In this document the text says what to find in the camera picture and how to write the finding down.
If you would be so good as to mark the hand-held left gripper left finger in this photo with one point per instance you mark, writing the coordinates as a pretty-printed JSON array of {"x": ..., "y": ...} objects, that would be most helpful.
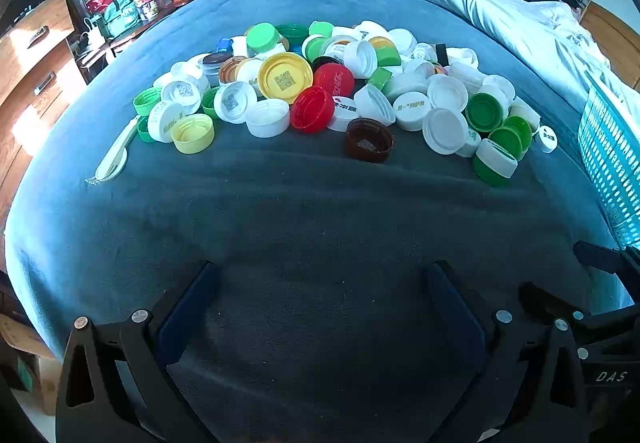
[{"x": 187, "y": 313}]

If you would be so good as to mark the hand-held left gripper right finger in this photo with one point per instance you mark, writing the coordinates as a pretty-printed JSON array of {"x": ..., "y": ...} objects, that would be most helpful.
[{"x": 452, "y": 310}]

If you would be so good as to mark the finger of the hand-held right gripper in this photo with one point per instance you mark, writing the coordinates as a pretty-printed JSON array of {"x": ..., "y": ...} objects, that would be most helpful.
[
  {"x": 605, "y": 259},
  {"x": 555, "y": 303}
]

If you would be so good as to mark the light blue perforated basket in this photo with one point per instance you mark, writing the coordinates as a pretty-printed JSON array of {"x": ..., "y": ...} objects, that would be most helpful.
[{"x": 610, "y": 158}]

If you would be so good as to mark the pile of plastic bottle caps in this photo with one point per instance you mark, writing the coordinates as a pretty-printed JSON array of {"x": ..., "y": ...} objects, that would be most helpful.
[{"x": 350, "y": 88}]

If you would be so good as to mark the blue plush blanket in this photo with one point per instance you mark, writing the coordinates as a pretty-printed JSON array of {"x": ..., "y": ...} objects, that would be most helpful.
[{"x": 300, "y": 223}]

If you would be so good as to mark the small cardboard box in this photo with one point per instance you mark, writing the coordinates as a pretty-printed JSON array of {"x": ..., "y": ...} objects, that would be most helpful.
[{"x": 30, "y": 363}]

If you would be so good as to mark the white plastic spoon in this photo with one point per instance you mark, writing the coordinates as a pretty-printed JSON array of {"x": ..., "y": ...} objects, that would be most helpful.
[{"x": 112, "y": 155}]

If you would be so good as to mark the wooden headboard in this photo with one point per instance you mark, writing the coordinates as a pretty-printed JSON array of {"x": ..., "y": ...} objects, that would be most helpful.
[{"x": 612, "y": 40}]

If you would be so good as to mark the small black rectangular block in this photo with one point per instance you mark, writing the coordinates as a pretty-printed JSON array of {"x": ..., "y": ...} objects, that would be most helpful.
[{"x": 441, "y": 54}]

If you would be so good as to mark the light wooden dresser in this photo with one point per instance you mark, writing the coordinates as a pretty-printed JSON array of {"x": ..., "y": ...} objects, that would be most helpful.
[{"x": 30, "y": 88}]

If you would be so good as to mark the dark wooden cabinet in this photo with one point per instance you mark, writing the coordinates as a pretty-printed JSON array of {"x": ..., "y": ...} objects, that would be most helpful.
[{"x": 125, "y": 37}]

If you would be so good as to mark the grey remote control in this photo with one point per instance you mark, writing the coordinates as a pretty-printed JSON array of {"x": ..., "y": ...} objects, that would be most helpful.
[{"x": 37, "y": 37}]

